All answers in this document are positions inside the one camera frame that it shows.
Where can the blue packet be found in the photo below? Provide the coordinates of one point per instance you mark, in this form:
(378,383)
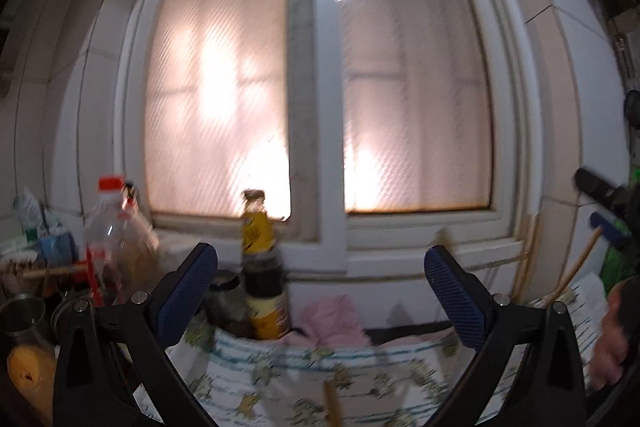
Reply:
(57,244)

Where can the person's right hand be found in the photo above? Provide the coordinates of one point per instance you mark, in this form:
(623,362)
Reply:
(607,357)

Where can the green plastic object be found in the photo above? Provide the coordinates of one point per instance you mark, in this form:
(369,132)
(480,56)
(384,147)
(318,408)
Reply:
(617,267)

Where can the white cat print cloth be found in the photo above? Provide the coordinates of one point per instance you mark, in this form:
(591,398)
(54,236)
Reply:
(310,372)

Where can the green white packet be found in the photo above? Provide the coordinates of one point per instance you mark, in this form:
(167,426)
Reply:
(30,217)

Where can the glass jar with black lid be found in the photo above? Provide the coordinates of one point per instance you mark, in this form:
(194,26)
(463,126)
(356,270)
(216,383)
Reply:
(225,307)

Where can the pink cloth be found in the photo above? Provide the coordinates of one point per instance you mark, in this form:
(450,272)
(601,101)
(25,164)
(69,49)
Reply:
(330,317)

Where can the yellow label sauce bottle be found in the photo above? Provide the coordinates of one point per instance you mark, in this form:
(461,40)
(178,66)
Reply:
(262,267)

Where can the metal cup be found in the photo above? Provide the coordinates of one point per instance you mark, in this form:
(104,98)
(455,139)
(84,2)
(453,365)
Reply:
(22,322)

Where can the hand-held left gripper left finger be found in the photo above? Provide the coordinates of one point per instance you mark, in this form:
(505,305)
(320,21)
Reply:
(187,297)

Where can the black round object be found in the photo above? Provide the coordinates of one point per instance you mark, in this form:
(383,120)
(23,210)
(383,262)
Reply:
(632,109)

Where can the clear bottle brown contents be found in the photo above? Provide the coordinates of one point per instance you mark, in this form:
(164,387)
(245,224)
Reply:
(140,252)

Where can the clear plastic bottle red label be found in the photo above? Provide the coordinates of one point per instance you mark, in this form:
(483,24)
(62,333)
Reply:
(105,227)

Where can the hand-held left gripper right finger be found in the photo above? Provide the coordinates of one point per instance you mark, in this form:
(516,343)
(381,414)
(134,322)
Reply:
(452,297)

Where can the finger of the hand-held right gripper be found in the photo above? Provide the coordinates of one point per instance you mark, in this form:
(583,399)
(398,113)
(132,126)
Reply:
(600,187)
(610,231)

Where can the wooden chopstick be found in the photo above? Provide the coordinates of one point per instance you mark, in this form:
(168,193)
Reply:
(332,407)
(580,264)

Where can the white frosted glass window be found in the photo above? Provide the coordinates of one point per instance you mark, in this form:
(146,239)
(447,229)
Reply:
(400,82)

